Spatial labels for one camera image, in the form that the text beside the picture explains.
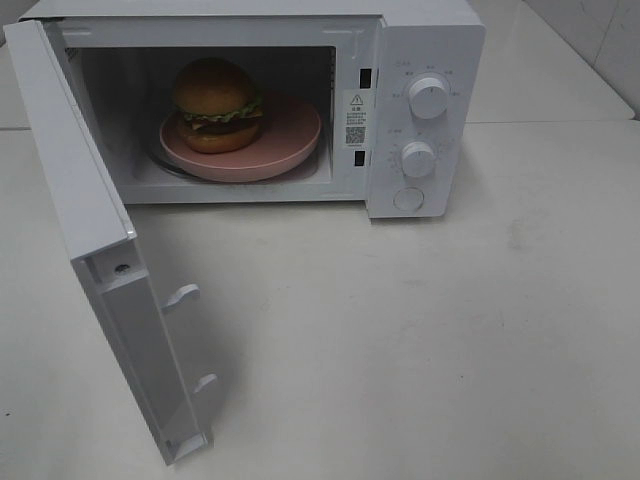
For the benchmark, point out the white upper power knob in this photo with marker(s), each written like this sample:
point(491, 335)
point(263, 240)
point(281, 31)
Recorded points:
point(428, 95)

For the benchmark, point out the burger with lettuce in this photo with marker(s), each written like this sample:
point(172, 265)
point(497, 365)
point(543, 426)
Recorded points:
point(219, 106)

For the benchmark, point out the pink round plate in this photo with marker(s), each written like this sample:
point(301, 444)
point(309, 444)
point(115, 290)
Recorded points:
point(289, 133)

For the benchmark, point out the white warning label sticker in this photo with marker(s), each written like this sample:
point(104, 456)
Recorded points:
point(356, 116)

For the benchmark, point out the white microwave oven body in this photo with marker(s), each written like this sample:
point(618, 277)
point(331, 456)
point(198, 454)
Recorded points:
point(129, 52)

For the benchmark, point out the glass microwave turntable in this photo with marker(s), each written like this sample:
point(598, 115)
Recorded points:
point(314, 169)

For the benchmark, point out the white lower timer knob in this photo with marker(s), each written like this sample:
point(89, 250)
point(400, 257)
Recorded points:
point(417, 159)

